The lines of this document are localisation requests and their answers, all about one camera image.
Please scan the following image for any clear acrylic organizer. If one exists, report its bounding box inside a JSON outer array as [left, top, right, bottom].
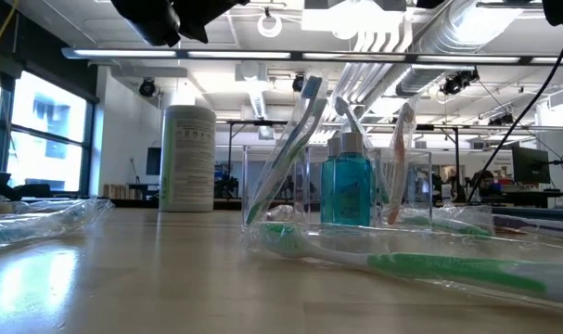
[[239, 145, 434, 231]]

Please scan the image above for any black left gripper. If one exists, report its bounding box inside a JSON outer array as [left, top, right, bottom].
[[110, 0, 251, 48]]

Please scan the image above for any blue toothbrush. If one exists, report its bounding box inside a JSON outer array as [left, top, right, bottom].
[[0, 196, 117, 253], [243, 73, 329, 226]]

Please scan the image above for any black aluminium rig frame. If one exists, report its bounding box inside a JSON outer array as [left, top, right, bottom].
[[109, 198, 243, 211]]

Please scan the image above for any long ceiling light bar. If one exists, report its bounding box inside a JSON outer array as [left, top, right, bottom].
[[59, 45, 563, 66]]

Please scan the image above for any yellow hanging cable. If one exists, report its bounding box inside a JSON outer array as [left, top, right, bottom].
[[0, 0, 20, 67]]

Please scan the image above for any black computer monitor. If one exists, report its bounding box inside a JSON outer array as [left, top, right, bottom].
[[511, 145, 552, 185]]

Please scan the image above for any white hanging ring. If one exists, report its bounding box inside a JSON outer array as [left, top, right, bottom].
[[256, 6, 284, 39]]

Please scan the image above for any silver ventilation duct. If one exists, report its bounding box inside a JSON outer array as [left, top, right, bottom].
[[394, 0, 526, 97]]

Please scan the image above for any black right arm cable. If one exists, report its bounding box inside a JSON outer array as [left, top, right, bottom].
[[465, 29, 563, 206]]

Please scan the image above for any person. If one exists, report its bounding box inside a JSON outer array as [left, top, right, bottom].
[[469, 168, 501, 199]]

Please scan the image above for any purple toothbrush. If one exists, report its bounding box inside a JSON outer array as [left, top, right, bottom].
[[493, 214, 563, 240]]

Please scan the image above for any white wipes canister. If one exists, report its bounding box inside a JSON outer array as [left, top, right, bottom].
[[158, 104, 218, 214]]

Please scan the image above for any black spotlight cluster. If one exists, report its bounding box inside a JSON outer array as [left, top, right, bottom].
[[440, 68, 481, 96]]

